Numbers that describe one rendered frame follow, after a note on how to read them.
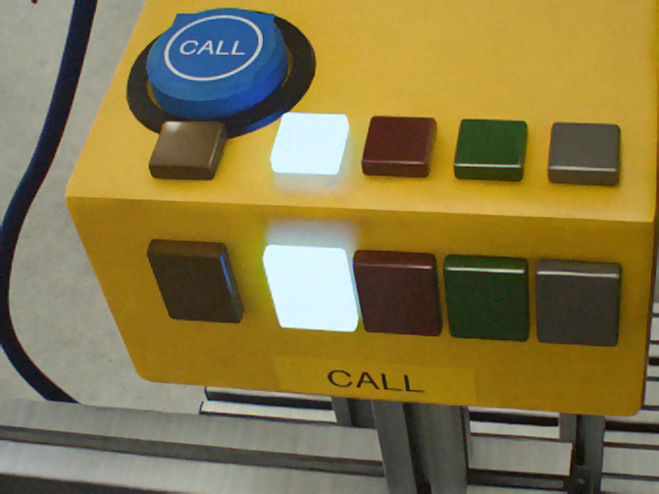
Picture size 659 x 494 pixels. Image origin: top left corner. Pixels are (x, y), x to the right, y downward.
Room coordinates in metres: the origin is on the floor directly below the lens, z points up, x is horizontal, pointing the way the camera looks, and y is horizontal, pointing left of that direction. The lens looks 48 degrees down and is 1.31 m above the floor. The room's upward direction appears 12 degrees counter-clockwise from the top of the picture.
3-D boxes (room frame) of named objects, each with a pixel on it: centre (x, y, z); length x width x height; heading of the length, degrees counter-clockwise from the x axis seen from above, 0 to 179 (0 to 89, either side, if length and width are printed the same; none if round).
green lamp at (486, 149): (0.24, -0.05, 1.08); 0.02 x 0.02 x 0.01; 71
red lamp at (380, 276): (0.22, -0.02, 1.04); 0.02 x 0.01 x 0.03; 71
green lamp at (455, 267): (0.22, -0.04, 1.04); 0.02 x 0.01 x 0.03; 71
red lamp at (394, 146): (0.25, -0.02, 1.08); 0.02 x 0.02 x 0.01; 71
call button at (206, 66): (0.29, 0.02, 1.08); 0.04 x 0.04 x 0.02
